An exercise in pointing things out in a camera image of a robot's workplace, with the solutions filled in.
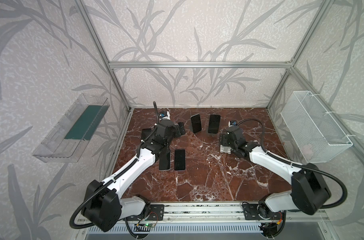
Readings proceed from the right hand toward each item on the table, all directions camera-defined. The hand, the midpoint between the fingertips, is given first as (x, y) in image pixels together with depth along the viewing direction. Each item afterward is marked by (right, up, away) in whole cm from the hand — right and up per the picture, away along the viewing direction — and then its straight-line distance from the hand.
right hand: (226, 131), depth 90 cm
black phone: (-18, +4, +16) cm, 24 cm away
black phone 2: (-6, +4, +12) cm, 14 cm away
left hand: (-28, +7, -9) cm, 30 cm away
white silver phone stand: (0, -12, +3) cm, 12 cm away
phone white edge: (-38, -19, +2) cm, 43 cm away
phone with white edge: (-29, -18, +3) cm, 34 cm away
